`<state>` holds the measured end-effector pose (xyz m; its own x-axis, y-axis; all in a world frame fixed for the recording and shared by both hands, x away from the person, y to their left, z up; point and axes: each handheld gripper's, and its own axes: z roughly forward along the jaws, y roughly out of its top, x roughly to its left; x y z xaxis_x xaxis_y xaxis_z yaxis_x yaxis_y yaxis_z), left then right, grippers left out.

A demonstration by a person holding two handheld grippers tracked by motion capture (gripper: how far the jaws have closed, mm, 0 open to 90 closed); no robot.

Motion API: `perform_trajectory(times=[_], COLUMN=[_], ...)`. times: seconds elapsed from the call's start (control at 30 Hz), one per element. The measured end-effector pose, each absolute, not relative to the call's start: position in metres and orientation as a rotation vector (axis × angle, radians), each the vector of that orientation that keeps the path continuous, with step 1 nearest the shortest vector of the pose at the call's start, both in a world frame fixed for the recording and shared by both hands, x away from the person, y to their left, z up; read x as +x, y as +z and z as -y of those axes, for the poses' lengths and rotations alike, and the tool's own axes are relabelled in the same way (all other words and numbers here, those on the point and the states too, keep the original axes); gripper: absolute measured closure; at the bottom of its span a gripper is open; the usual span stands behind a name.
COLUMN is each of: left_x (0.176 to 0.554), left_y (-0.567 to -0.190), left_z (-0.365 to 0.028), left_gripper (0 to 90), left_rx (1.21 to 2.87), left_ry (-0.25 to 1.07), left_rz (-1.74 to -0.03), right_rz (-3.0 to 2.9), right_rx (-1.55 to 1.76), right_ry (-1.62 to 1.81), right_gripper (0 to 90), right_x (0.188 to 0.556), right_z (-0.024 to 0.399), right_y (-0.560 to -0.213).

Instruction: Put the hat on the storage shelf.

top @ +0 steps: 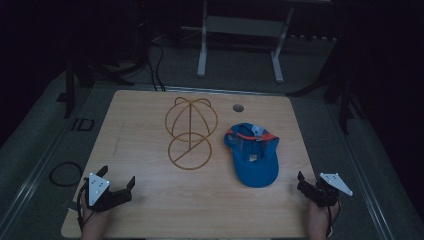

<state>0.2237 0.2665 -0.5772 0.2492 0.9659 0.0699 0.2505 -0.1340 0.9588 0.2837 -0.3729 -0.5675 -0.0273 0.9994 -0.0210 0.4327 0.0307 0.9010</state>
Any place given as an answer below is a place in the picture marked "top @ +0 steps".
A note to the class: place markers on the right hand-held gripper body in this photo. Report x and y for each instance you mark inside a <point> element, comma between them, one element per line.
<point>328,188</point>

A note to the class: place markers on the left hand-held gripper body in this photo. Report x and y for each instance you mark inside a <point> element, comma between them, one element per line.
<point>97,189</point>

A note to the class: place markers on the blue baseball cap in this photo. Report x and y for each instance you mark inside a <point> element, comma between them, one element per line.
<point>255,156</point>

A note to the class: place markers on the person's right hand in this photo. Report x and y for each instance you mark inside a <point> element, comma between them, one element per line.
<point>318,220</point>

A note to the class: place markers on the person's left hand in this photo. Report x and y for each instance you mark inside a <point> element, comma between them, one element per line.
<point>95,222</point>

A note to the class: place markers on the black metal stand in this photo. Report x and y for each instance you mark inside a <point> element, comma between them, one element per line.
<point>343,100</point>
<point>69,90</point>

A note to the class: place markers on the grey round table grommet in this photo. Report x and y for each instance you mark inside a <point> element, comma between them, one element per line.
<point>238,107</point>

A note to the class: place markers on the black rectangular floor bracket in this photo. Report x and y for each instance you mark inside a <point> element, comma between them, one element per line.
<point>83,124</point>

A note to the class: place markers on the white metal desk frame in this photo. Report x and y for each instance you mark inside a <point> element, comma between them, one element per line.
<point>240,26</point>

